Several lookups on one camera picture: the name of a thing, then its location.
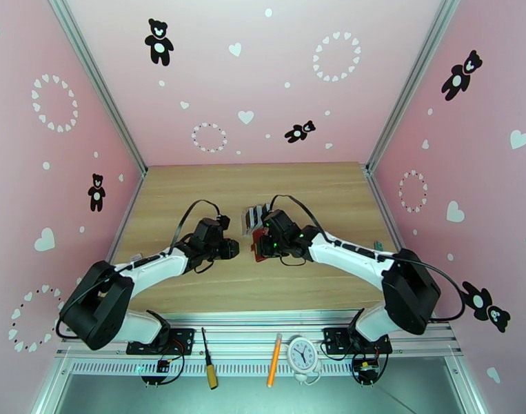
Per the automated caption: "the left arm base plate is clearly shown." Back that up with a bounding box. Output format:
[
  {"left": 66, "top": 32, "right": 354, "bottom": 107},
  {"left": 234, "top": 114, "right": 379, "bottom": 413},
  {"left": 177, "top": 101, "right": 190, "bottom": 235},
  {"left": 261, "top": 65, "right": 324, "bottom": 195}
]
[{"left": 125, "top": 327, "right": 196, "bottom": 356}]

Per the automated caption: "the white alarm clock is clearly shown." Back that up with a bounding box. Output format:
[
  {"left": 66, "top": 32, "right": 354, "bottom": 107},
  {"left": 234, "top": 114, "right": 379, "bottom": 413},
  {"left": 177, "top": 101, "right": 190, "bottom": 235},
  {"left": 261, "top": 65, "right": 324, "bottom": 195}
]
[{"left": 286, "top": 335, "right": 323, "bottom": 384}]

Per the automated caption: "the perforated metal cable tray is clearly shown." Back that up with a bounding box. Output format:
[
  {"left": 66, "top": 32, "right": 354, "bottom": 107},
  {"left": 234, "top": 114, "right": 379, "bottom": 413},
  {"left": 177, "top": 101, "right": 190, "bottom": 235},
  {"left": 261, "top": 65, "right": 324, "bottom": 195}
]
[{"left": 68, "top": 359, "right": 363, "bottom": 378}]

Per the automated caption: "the aluminium frame post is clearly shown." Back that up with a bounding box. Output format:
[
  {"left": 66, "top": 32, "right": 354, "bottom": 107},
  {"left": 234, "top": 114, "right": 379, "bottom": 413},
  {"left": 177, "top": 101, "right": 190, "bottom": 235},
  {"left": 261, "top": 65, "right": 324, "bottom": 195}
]
[
  {"left": 46, "top": 0, "right": 148, "bottom": 177},
  {"left": 365, "top": 0, "right": 464, "bottom": 173}
]

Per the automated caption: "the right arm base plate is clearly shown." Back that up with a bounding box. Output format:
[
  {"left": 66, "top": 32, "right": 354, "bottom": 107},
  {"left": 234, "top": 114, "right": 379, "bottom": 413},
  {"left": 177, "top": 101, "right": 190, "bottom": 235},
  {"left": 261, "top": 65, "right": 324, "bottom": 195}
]
[{"left": 323, "top": 326, "right": 394, "bottom": 355}]

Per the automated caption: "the aluminium front rail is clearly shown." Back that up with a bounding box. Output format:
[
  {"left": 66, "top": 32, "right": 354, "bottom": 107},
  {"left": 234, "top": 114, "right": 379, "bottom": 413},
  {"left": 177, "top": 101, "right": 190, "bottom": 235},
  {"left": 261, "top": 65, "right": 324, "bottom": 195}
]
[{"left": 55, "top": 309, "right": 464, "bottom": 359}]

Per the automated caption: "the clear acrylic card stand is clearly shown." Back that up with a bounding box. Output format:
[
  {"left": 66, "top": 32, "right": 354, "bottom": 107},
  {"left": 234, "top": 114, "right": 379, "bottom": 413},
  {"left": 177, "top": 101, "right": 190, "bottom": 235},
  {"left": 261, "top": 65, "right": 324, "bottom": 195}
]
[{"left": 241, "top": 204, "right": 273, "bottom": 237}]

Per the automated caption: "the yellow handled screwdriver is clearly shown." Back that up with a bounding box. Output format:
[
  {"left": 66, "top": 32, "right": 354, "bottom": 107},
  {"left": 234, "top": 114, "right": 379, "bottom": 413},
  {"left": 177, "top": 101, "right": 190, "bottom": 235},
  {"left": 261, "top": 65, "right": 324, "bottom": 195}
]
[{"left": 201, "top": 327, "right": 219, "bottom": 391}]

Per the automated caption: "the orange pen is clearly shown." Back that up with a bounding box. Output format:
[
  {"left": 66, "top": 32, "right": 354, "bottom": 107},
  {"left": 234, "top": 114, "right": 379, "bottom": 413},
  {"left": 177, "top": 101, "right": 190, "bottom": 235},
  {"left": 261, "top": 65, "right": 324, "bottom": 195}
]
[{"left": 266, "top": 333, "right": 283, "bottom": 388}]

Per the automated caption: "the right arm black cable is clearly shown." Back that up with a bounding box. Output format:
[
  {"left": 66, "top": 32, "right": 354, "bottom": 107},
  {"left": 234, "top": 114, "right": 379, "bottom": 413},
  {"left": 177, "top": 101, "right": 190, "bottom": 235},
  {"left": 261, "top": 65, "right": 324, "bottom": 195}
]
[{"left": 269, "top": 194, "right": 467, "bottom": 323}]

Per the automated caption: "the black bear wall sticker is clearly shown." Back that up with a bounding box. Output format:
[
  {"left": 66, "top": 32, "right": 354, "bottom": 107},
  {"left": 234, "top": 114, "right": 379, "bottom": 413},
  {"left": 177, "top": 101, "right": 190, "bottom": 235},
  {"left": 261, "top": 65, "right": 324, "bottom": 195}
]
[
  {"left": 440, "top": 49, "right": 484, "bottom": 102},
  {"left": 87, "top": 173, "right": 107, "bottom": 213},
  {"left": 143, "top": 18, "right": 175, "bottom": 68},
  {"left": 284, "top": 119, "right": 317, "bottom": 145},
  {"left": 458, "top": 281, "right": 512, "bottom": 334}
]

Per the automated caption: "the red leather card holder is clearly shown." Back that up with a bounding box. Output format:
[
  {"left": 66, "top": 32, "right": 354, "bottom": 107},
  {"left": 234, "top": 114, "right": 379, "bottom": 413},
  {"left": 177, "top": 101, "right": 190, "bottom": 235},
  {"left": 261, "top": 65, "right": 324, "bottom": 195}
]
[{"left": 250, "top": 228, "right": 274, "bottom": 264}]

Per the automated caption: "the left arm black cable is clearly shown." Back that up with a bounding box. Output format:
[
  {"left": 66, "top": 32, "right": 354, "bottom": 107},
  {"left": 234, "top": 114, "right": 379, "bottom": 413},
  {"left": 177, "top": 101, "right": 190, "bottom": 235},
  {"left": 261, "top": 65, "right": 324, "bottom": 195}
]
[{"left": 170, "top": 199, "right": 223, "bottom": 254}]

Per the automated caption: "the circuit board with yellow connector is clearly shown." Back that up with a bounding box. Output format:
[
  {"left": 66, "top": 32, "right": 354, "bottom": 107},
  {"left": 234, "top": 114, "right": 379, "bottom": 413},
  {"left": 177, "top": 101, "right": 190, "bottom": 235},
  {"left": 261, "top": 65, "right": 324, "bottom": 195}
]
[{"left": 352, "top": 356, "right": 382, "bottom": 386}]

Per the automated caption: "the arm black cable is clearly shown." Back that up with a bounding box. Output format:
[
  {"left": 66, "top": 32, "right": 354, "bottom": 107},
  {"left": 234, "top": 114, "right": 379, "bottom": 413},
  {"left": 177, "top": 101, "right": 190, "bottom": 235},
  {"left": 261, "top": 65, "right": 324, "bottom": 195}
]
[
  {"left": 170, "top": 199, "right": 223, "bottom": 254},
  {"left": 269, "top": 194, "right": 467, "bottom": 323}
]

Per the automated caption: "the aluminium table side rail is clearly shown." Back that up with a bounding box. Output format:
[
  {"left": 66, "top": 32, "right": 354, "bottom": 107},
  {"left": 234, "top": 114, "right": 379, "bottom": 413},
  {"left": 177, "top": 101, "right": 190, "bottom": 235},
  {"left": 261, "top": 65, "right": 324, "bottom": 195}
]
[
  {"left": 90, "top": 168, "right": 148, "bottom": 297},
  {"left": 365, "top": 166, "right": 437, "bottom": 323}
]

